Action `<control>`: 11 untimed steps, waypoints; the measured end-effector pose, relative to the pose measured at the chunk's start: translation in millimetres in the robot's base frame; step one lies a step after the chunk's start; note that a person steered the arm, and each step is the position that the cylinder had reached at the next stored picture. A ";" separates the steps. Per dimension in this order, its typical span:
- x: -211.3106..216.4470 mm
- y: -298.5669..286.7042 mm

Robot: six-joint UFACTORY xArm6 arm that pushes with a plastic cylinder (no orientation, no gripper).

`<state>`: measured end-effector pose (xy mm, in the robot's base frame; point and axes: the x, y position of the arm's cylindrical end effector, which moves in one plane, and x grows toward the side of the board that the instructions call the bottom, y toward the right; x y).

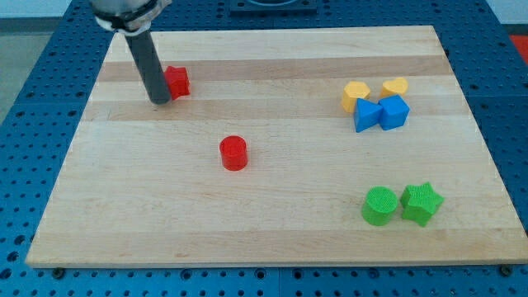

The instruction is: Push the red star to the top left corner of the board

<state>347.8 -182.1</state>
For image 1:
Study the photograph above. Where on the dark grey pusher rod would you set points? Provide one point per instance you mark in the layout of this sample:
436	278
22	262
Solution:
150	69

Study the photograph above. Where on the red star block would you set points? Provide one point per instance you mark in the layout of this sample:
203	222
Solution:
177	81

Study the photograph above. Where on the wooden board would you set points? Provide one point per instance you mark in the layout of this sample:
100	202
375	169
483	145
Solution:
144	185

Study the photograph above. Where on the green star block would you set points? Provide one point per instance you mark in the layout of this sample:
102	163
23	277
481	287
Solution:
420	203

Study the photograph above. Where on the red cylinder block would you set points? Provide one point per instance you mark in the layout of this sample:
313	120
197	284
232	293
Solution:
233	151

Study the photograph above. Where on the yellow hexagon block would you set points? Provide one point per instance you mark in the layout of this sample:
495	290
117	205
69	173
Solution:
353	91

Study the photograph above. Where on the blue triangle block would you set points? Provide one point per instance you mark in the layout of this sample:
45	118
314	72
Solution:
366	114

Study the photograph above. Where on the yellow heart block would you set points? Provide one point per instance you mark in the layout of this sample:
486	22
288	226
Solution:
397	86

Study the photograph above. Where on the blue cube block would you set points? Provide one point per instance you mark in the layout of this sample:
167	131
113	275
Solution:
395	112

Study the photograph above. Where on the green cylinder block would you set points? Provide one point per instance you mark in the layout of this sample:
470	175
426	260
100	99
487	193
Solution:
379	206

